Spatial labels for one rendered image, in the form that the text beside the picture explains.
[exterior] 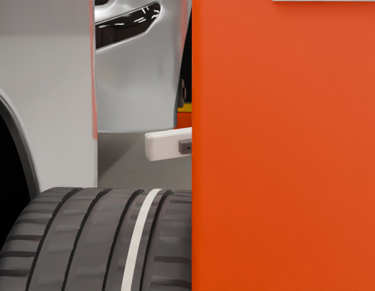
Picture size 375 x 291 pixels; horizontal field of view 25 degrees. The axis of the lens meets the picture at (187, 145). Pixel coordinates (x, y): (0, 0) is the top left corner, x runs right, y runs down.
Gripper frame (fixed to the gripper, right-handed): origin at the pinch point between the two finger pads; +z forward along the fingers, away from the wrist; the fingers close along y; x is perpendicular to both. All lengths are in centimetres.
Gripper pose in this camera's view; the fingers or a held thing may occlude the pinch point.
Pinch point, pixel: (175, 143)
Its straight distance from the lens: 98.2
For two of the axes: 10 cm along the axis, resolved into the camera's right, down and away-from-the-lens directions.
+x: -0.2, -9.3, -3.7
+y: -3.3, -3.4, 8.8
